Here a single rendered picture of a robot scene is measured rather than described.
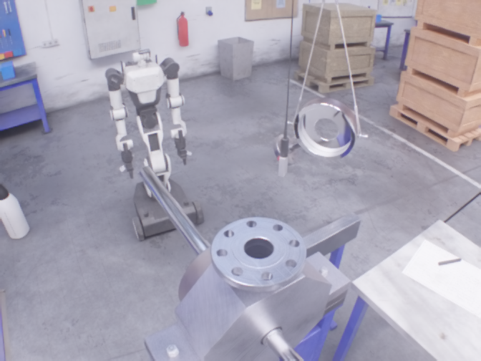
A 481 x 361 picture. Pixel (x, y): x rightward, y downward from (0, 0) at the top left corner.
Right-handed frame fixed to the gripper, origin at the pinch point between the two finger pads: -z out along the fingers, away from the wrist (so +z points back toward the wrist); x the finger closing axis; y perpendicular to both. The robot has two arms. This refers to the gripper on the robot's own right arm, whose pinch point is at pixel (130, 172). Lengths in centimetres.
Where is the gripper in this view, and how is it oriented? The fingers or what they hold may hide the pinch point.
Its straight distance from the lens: 291.1
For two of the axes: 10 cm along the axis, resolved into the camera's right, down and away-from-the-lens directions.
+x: 4.2, 3.5, -8.4
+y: 9.0, -2.5, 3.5
